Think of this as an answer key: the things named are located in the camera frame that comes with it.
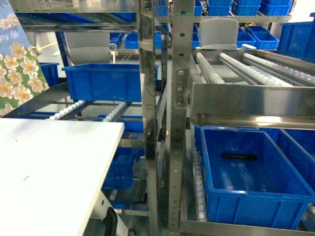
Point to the blue bin lower shelf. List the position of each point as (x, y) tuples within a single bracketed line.
[(248, 180)]

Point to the blue bin behind table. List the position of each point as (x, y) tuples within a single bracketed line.
[(104, 81)]

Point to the steel rack upright post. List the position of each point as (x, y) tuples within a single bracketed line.
[(182, 28)]

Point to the flower gift bag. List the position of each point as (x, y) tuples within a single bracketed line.
[(21, 78)]

